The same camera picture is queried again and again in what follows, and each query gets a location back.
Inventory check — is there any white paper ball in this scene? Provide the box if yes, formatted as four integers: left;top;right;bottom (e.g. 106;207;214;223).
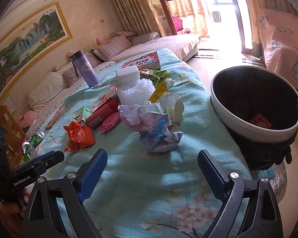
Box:
118;92;185;153

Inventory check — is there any red cylindrical snack pack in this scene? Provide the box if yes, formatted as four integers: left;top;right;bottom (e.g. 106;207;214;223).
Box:
85;98;119;128

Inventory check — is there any light blue floral tablecloth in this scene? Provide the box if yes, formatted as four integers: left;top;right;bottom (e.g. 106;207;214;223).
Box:
45;48;251;237

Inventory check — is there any green drink pouch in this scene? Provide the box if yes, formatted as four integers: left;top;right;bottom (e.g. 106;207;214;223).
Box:
139;69;174;88

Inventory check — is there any wooden ruler board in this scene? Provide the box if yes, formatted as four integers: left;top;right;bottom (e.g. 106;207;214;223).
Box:
45;105;67;130

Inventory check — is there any yellow foil wrapper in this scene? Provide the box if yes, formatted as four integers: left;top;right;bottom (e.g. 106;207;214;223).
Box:
149;82;168;103

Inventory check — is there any wooden chair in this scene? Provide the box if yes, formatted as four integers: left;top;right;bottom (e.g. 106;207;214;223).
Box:
0;105;26;169

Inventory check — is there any round black trash bin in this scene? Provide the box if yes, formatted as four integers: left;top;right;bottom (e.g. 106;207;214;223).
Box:
210;66;298;171

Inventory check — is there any beige curtain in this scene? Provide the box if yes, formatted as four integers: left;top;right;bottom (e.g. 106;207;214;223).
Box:
113;0;166;36

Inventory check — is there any striped pink cushion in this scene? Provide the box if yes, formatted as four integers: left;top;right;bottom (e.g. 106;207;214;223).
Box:
96;36;132;61

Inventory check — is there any pink sofa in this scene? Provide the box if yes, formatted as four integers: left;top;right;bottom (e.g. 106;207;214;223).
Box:
19;32;201;130

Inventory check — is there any framed landscape painting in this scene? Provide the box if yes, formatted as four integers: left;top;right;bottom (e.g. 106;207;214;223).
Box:
0;2;73;102

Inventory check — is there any red children's book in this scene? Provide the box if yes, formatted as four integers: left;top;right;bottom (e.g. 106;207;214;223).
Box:
122;52;161;71

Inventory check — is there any pink heart pattern cover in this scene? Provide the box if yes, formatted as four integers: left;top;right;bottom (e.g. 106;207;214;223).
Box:
257;8;298;89

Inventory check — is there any red white snack box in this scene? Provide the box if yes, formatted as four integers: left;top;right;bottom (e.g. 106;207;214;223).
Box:
92;86;118;113

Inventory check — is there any left hand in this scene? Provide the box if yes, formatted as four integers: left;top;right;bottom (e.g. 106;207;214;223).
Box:
0;188;32;218

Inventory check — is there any green milk carton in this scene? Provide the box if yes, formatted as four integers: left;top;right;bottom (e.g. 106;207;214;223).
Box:
72;106;92;124

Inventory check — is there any red snack wrapper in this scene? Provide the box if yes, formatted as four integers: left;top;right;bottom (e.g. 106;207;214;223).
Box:
249;114;272;129

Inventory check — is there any purple thermos bottle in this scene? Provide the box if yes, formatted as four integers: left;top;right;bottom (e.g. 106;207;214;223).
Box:
70;50;101;88

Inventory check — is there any orange snack bag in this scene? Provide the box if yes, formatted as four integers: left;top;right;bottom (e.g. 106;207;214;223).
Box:
63;121;96;152

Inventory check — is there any pink round candy pack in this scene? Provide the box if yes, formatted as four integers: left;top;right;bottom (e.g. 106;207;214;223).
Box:
100;112;120;132

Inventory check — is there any white foam fruit net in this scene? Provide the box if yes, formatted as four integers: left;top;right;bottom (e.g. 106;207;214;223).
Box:
117;79;156;106

